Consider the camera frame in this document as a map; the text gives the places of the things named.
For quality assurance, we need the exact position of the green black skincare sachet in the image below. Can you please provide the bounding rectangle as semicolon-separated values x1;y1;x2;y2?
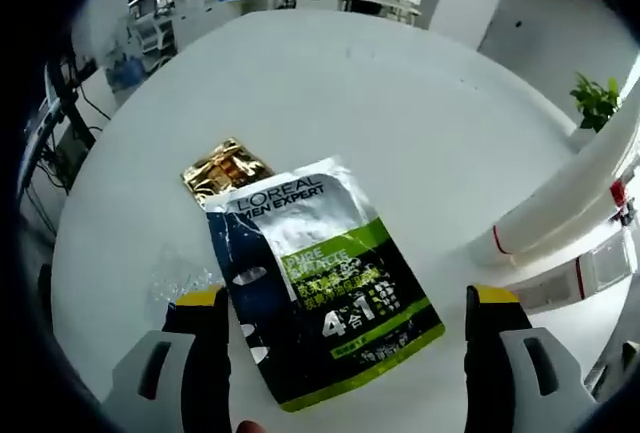
203;154;447;415

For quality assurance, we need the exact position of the blue water jug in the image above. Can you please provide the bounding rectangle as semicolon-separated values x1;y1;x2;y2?
105;52;147;88

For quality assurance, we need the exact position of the clear plastic skincare packet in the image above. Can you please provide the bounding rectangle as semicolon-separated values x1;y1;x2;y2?
146;245;227;315

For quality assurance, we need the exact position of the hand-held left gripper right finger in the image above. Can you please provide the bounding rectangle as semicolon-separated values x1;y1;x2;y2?
464;282;596;433

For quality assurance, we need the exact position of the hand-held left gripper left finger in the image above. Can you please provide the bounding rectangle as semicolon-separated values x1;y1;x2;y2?
102;286;233;433

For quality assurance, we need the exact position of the black tripod stand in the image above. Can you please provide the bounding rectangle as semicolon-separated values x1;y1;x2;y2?
47;57;99;154

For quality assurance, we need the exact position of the white skincare tube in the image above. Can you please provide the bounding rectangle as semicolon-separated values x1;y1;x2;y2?
468;95;640;269

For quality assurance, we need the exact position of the potted green plant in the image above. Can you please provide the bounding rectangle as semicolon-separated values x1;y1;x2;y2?
568;71;625;154

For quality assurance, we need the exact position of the gold foil skincare sachet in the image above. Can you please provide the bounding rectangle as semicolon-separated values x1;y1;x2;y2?
179;136;277;213

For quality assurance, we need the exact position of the long white counter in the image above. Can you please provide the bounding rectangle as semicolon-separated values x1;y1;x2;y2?
202;0;424;32

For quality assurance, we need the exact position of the small white skincare bottle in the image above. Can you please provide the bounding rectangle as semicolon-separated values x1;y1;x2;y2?
517;238;640;307

